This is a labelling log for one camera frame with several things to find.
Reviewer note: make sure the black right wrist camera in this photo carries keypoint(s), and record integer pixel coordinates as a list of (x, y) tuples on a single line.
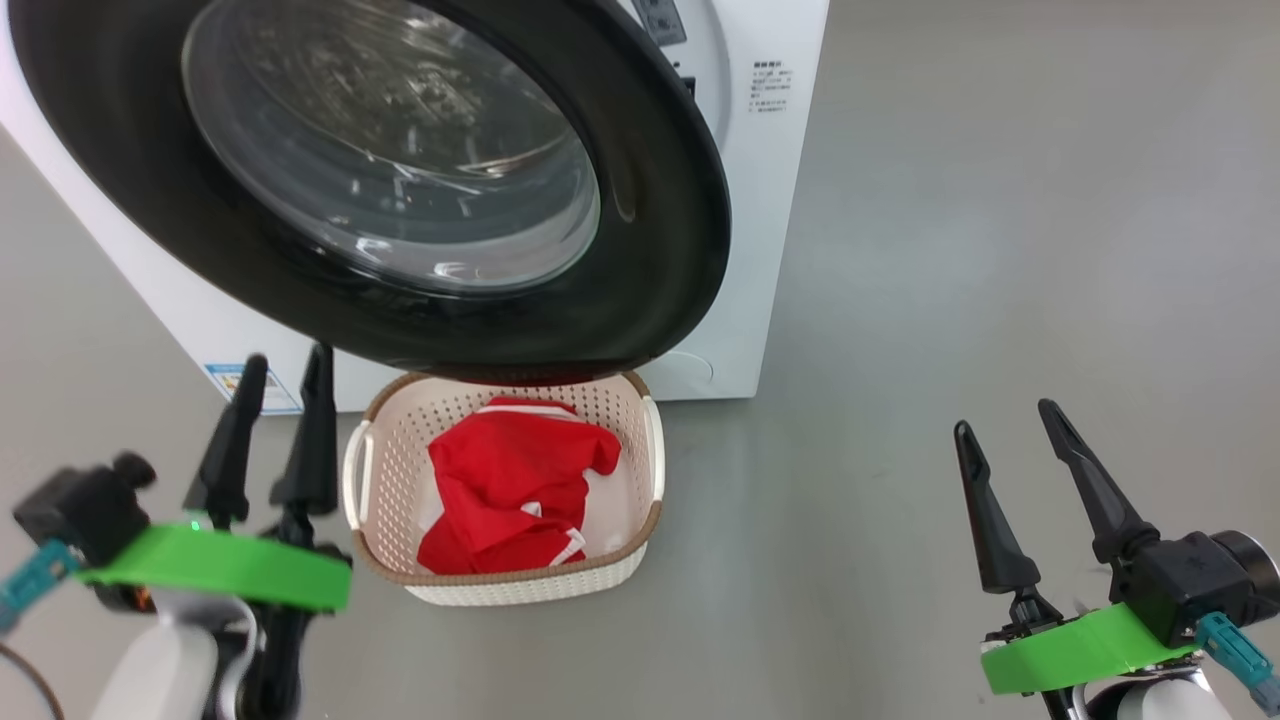
[(1190, 585)]

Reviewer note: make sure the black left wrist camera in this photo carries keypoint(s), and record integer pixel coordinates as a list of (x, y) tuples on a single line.
[(85, 505)]

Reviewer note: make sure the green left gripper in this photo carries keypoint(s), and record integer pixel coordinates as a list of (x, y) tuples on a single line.
[(230, 565)]

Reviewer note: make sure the red and white garment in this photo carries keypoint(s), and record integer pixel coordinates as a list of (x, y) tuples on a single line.
[(510, 480)]

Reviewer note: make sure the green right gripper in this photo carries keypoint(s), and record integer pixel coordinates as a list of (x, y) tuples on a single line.
[(1080, 650)]

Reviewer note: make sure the cream basket with brown rim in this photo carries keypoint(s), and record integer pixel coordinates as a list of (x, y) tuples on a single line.
[(390, 450)]

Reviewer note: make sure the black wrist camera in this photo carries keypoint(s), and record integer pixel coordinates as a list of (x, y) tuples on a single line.
[(85, 505), (1190, 585)]

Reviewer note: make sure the white washing machine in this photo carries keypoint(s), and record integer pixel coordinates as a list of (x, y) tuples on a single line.
[(770, 250)]

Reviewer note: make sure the black round washer door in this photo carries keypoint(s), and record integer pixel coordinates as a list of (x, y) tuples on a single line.
[(660, 250)]

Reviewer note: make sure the blue energy label sticker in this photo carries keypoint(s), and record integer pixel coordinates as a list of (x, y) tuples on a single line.
[(280, 395)]

